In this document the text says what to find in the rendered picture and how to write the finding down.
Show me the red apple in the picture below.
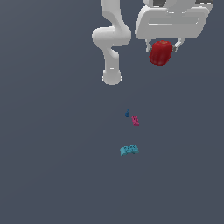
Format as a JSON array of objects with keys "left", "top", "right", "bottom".
[{"left": 149, "top": 39, "right": 174, "bottom": 67}]

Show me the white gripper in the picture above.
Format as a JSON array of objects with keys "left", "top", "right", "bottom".
[{"left": 135, "top": 4, "right": 214, "bottom": 54}]

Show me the cyan toy brick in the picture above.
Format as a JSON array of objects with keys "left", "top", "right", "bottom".
[{"left": 119, "top": 144, "right": 139, "bottom": 157}]

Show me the pink toy brick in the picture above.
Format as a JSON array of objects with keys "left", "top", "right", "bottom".
[{"left": 131, "top": 115, "right": 140, "bottom": 127}]

